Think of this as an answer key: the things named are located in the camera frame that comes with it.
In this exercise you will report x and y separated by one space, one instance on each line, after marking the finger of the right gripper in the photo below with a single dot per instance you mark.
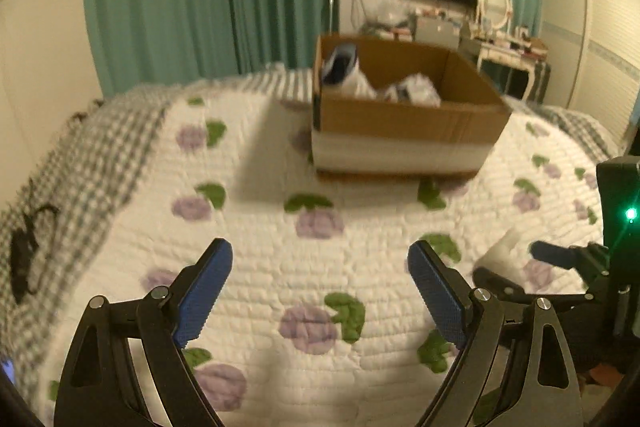
565 254
507 290

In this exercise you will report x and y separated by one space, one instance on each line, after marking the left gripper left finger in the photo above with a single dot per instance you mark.
99 386

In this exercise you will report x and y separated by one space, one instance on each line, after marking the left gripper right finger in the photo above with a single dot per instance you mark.
539 386

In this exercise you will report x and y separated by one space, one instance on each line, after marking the tissue paper pack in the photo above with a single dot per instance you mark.
414 89

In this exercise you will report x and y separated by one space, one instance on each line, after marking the light blue white sock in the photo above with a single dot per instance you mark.
340 73

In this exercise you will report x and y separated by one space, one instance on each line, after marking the white foam cylinder piece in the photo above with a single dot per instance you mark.
498 258

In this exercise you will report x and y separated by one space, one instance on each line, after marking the white floral quilt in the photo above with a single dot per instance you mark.
319 323

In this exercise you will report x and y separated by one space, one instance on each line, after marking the open cardboard box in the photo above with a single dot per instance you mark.
364 137

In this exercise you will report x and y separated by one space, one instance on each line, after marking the white dressing table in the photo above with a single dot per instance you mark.
483 51

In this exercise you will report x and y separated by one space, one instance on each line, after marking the white louvered wardrobe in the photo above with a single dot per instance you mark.
593 52

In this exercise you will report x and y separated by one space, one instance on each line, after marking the grey mini fridge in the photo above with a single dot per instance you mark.
436 32

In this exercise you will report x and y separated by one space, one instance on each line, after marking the white oval vanity mirror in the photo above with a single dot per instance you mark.
494 15

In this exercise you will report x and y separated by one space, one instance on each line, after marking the white stick vacuum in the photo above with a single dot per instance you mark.
330 17

